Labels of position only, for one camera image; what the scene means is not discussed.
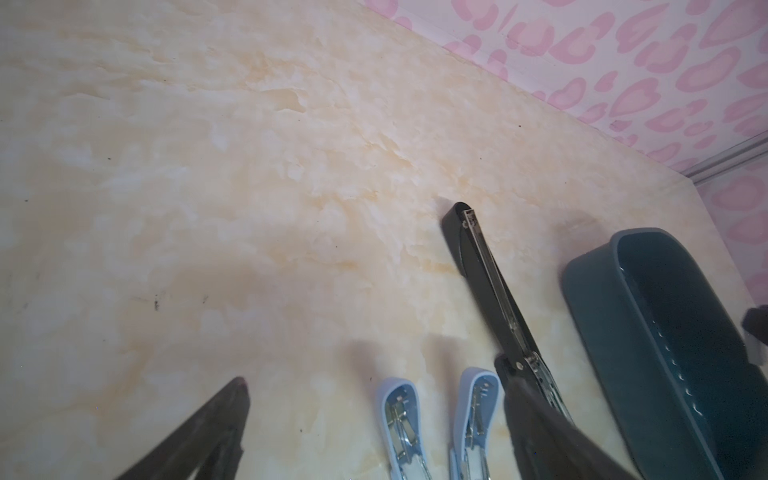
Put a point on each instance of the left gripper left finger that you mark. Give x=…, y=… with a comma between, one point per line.
x=206, y=446

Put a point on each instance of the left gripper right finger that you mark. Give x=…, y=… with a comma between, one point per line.
x=548, y=446

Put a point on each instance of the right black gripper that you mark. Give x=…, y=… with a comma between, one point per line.
x=754, y=326

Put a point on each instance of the light blue mini stapler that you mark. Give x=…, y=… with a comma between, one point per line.
x=398, y=409
x=478, y=397

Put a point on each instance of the black stapler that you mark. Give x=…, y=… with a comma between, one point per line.
x=520, y=356

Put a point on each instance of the teal plastic tray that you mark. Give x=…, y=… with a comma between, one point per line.
x=671, y=363

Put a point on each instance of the aluminium frame corner post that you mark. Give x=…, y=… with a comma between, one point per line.
x=740, y=155

